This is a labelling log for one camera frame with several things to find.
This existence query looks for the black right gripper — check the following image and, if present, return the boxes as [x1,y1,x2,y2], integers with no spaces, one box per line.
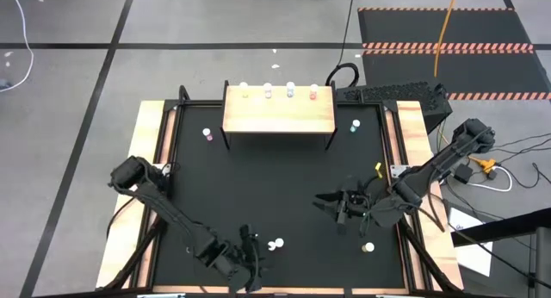
[313,189,375,221]

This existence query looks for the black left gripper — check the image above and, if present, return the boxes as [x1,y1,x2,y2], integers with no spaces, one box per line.
[221,223,264,294]

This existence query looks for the wooden shelf black legs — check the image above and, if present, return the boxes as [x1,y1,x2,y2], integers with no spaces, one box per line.
[220,79,338,152]

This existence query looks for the wooden side board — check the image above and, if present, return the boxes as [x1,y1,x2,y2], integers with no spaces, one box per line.
[394,100,465,290]
[95,99,169,289]

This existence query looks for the black perforated computer case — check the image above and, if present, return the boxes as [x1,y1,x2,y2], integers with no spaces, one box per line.
[334,81,454,135]

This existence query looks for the black power adapter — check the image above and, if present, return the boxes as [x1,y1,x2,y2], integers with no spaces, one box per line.
[455,163,474,183]

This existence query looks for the white paper sheet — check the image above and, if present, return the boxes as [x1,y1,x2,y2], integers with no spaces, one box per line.
[447,206,494,277]

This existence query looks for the yellow plug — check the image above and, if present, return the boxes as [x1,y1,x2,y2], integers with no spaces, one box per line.
[468,156,498,175]

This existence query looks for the black beam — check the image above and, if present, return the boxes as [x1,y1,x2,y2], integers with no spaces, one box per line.
[450,208,551,248]

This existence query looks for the black floor mat striped edge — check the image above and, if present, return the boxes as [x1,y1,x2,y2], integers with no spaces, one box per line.
[356,6,535,50]
[361,48,551,102]

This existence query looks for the black aluminium table frame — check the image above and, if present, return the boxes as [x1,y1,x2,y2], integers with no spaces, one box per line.
[101,84,464,298]

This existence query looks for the white looped floor cable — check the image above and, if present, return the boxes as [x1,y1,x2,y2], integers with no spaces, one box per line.
[467,164,514,194]

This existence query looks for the black floor cable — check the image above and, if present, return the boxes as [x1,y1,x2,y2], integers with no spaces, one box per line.
[531,161,551,186]
[447,222,551,289]
[501,132,551,155]

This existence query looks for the black hanging cable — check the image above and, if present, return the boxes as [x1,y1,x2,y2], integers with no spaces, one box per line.
[325,0,361,89]

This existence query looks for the yellow hanging cable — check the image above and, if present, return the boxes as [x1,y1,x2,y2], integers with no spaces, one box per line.
[433,0,460,78]

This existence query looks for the grey post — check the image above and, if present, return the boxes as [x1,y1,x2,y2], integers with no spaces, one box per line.
[533,227,551,298]

